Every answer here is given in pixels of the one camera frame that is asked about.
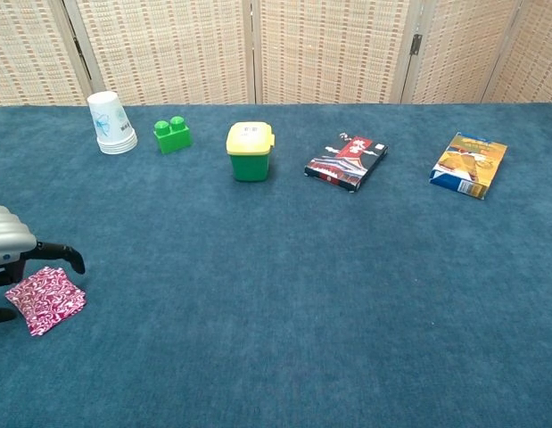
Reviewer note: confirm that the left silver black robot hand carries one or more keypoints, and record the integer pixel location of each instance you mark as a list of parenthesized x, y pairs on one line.
[(8, 236)]

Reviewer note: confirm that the red white patterned cloth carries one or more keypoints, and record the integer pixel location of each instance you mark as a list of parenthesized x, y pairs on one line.
[(46, 296)]

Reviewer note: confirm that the upside-down white paper cups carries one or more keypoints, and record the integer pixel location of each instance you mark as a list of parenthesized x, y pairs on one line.
[(110, 125)]

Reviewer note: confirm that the woven folding screen panel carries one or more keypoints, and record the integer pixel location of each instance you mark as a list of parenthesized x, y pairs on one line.
[(333, 49), (168, 49), (30, 49), (458, 49), (529, 53)]

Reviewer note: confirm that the green toy building brick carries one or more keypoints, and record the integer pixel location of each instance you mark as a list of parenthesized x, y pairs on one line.
[(173, 138)]

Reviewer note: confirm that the black screen hinge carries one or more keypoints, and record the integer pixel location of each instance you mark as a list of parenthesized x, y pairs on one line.
[(80, 51), (416, 44)]

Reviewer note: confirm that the green container with yellow lid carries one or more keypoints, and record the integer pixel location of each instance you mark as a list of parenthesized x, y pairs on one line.
[(251, 156)]

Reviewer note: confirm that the black red printed box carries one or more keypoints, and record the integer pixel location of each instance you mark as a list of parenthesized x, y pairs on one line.
[(347, 162)]

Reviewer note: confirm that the yellow blue snack box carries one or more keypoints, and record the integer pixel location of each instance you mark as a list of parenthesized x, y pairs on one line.
[(469, 165)]

